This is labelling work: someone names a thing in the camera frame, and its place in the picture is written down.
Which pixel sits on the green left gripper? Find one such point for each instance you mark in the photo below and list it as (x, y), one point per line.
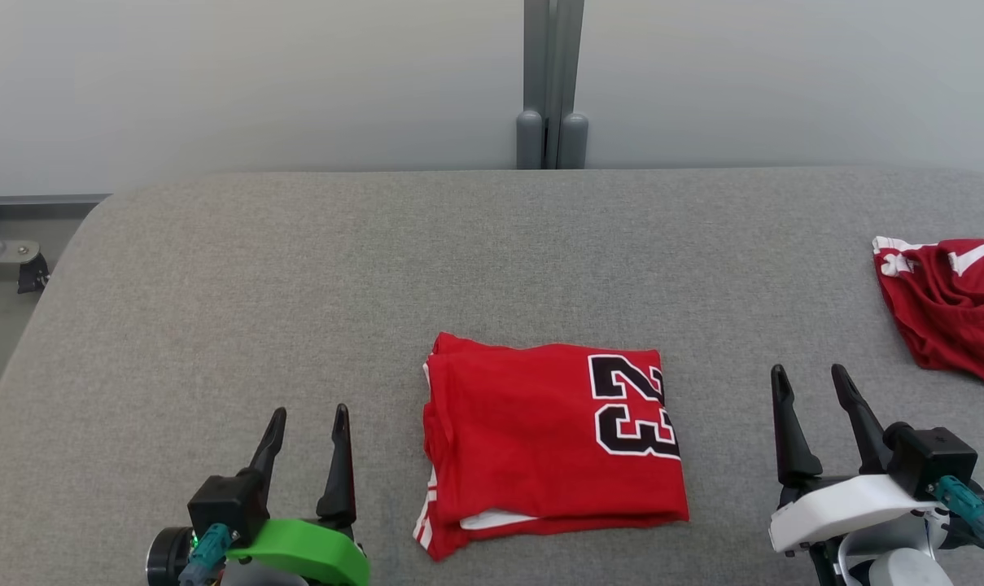
(312, 549)

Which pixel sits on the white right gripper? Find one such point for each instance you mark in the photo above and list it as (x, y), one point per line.
(850, 509)

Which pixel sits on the red shorts with white stripe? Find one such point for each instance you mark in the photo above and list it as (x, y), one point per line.
(955, 317)

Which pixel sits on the red jersey number 23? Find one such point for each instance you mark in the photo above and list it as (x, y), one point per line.
(532, 439)

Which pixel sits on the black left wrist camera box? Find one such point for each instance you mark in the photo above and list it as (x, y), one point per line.
(227, 505)

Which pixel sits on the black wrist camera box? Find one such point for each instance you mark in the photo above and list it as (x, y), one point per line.
(935, 460)
(227, 505)

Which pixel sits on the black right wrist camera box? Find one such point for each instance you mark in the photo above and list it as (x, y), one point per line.
(935, 460)

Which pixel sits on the teal left camera connector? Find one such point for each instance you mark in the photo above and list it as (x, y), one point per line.
(207, 553)

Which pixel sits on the teal camera connector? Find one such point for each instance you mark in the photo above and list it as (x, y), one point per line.
(207, 553)
(968, 505)

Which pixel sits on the teal right camera connector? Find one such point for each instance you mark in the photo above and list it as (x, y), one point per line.
(968, 505)

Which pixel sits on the grey metal side frame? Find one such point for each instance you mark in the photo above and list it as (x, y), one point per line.
(3, 252)

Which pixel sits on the grey metal double post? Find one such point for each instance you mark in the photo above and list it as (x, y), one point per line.
(550, 81)

